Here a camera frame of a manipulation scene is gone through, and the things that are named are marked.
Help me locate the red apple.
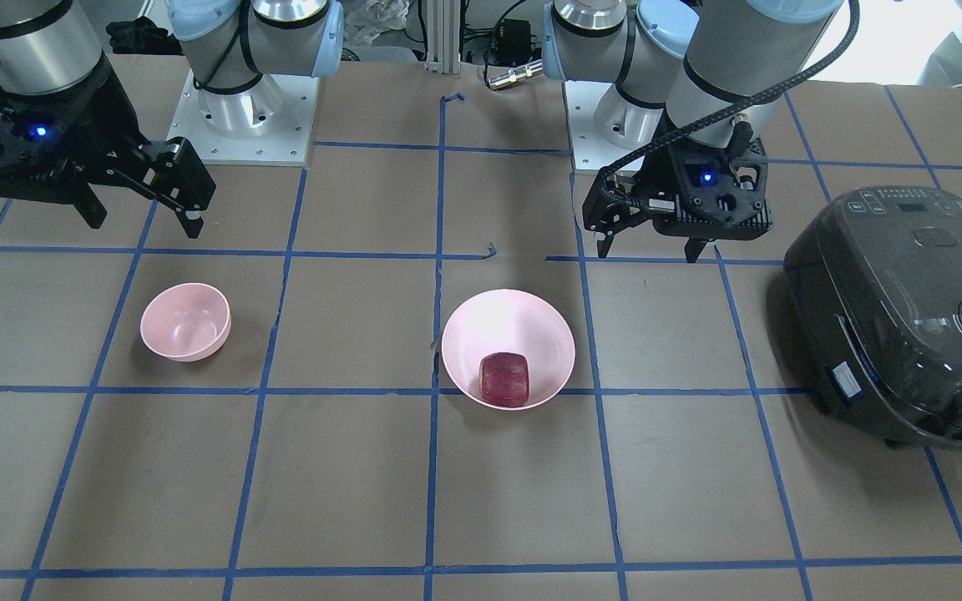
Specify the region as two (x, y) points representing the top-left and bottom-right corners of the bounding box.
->
(478, 351), (530, 408)

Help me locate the black gripper small bowl side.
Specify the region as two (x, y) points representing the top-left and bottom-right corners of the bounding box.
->
(0, 56), (216, 240)

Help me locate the metal base plate small bowl side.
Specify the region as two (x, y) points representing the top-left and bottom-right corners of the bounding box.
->
(165, 73), (322, 167)

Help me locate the large pink bowl plate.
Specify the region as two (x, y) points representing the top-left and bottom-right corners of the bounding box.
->
(440, 289), (576, 412)

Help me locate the dark grey rice cooker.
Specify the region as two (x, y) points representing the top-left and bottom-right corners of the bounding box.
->
(783, 185), (962, 452)

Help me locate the metal base plate large bowl side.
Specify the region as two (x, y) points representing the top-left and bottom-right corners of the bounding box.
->
(564, 81), (665, 174)

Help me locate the robot arm over large bowl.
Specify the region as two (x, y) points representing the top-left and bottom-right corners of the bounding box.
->
(541, 1), (859, 262)

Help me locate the small pink bowl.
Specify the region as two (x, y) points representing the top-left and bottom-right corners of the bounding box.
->
(139, 282), (232, 362)

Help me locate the black gripper large bowl side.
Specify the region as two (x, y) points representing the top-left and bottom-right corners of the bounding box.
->
(583, 125), (772, 264)

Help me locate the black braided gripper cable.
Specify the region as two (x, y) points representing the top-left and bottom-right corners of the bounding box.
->
(598, 0), (861, 201)

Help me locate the brass cable connector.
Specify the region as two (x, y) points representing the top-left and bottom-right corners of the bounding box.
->
(484, 58), (544, 92)

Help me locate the aluminium frame post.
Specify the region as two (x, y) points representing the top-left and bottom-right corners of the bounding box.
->
(420, 0), (463, 76)

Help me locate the robot arm over small bowl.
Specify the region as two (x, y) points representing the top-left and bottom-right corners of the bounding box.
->
(0, 1), (344, 239)

